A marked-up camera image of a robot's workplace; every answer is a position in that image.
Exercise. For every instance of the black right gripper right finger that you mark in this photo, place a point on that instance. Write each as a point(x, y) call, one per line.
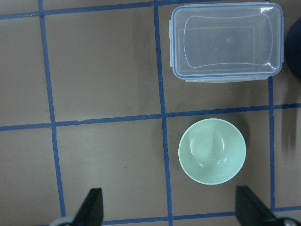
point(250, 210)

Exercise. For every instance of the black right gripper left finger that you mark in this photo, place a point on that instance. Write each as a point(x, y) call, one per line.
point(91, 212)

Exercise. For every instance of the green bowl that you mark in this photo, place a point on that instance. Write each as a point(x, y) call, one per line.
point(212, 151)

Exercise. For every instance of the clear plastic food container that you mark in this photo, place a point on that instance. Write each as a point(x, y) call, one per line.
point(226, 42)

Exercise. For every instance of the dark blue saucepan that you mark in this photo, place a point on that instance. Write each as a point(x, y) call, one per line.
point(293, 48)

